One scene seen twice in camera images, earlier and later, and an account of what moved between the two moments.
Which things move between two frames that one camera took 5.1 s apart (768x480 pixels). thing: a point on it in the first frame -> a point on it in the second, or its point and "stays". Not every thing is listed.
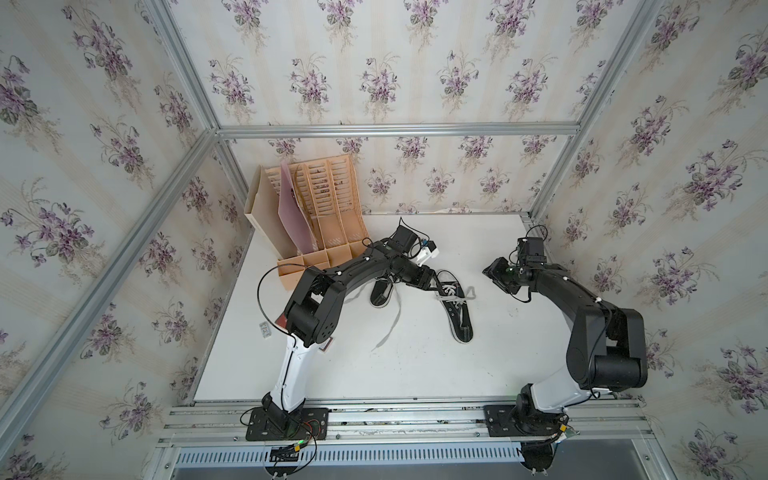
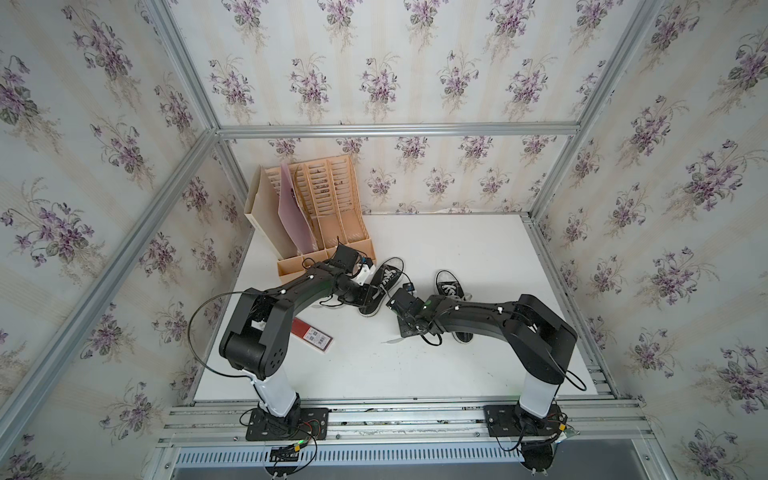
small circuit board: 289,453 stays
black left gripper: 426,283 -> 362,300
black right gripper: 493,270 -> 402,331
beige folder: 262,211 stays
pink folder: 292,216 stays
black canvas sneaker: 455,304 stays
